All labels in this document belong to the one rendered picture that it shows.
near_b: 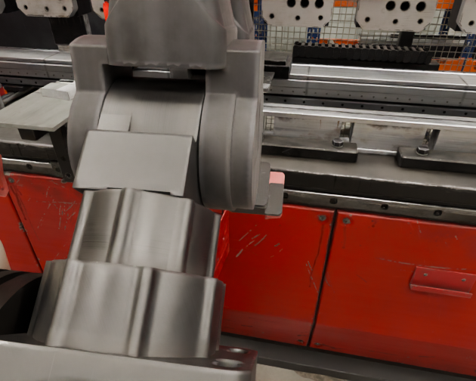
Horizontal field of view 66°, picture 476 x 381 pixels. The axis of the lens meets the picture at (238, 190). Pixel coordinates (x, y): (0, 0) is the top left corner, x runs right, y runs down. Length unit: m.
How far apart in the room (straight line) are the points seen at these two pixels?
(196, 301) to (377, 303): 1.06
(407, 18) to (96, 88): 0.76
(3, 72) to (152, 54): 1.45
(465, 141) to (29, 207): 1.23
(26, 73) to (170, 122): 1.39
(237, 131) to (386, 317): 1.10
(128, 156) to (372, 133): 0.85
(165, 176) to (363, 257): 0.92
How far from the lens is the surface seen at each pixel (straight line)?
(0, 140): 1.21
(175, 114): 0.20
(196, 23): 0.19
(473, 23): 0.93
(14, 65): 1.59
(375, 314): 1.24
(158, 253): 0.16
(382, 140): 1.01
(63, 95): 1.04
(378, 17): 0.89
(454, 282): 1.16
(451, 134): 1.03
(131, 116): 0.21
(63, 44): 1.14
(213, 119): 0.19
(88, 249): 0.17
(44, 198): 1.25
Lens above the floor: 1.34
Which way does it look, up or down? 35 degrees down
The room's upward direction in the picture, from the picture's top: straight up
